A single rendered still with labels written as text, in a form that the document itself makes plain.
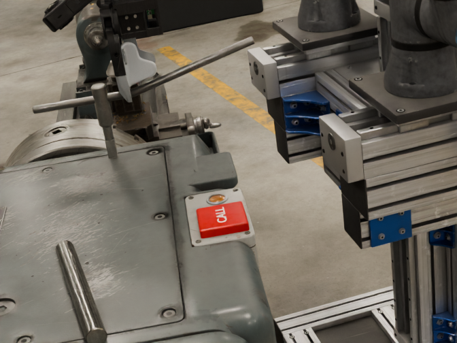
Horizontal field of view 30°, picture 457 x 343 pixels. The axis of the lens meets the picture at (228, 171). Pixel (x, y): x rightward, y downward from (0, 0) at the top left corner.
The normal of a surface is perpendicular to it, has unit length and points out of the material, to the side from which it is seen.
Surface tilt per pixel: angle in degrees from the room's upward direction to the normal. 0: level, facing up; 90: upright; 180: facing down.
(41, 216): 0
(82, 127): 11
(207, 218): 0
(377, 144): 90
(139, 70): 90
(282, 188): 0
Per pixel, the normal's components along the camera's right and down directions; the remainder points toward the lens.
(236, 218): -0.14, -0.89
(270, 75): 0.26, 0.39
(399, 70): -0.77, 0.08
